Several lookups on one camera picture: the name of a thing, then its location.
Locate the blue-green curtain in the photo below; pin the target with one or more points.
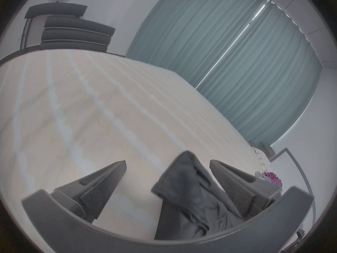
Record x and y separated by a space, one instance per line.
263 75
189 30

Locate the white printed pillow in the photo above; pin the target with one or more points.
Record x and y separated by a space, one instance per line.
263 159

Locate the grey bedside table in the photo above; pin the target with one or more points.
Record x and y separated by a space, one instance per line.
267 147

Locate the black T-shirt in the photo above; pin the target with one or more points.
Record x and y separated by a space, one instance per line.
184 194

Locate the grey garment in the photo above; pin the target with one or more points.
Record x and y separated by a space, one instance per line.
259 175

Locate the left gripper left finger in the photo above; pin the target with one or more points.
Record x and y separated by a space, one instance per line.
97 191

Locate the purple satin garment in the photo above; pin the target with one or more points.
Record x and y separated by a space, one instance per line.
273 179

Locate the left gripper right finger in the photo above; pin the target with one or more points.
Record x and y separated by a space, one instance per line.
237 188

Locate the bed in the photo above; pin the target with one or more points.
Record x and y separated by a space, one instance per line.
79 101

